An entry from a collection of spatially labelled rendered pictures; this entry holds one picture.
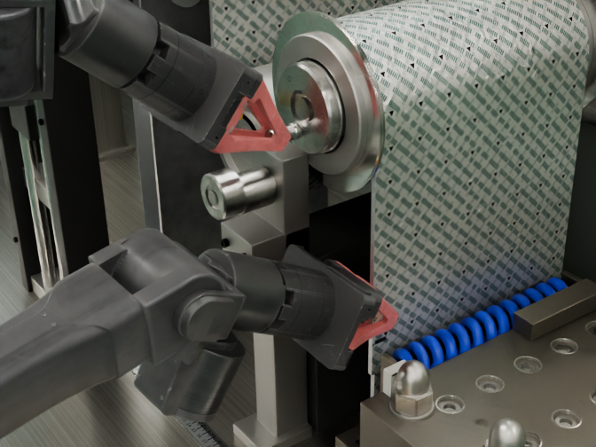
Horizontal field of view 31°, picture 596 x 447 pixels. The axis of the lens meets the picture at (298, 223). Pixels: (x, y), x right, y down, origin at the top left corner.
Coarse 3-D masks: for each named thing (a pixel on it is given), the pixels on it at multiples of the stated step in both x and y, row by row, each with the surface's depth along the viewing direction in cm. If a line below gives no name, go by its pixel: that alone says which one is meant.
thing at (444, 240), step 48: (528, 144) 92; (576, 144) 96; (384, 192) 84; (432, 192) 87; (480, 192) 91; (528, 192) 95; (384, 240) 86; (432, 240) 90; (480, 240) 93; (528, 240) 98; (384, 288) 89; (432, 288) 92; (480, 288) 96; (384, 336) 91
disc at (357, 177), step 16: (304, 16) 83; (320, 16) 81; (288, 32) 86; (304, 32) 84; (320, 32) 82; (336, 32) 80; (352, 48) 79; (272, 64) 89; (352, 64) 80; (368, 64) 78; (272, 80) 90; (368, 80) 79; (368, 96) 79; (368, 112) 80; (368, 128) 81; (384, 128) 79; (368, 144) 81; (368, 160) 82; (320, 176) 88; (336, 176) 86; (352, 176) 84; (368, 176) 82
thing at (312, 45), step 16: (576, 0) 92; (288, 48) 85; (304, 48) 83; (320, 48) 81; (336, 48) 81; (592, 48) 93; (288, 64) 86; (336, 64) 80; (336, 80) 81; (352, 80) 80; (352, 96) 80; (352, 112) 80; (352, 128) 81; (352, 144) 82; (320, 160) 86; (336, 160) 84; (352, 160) 82
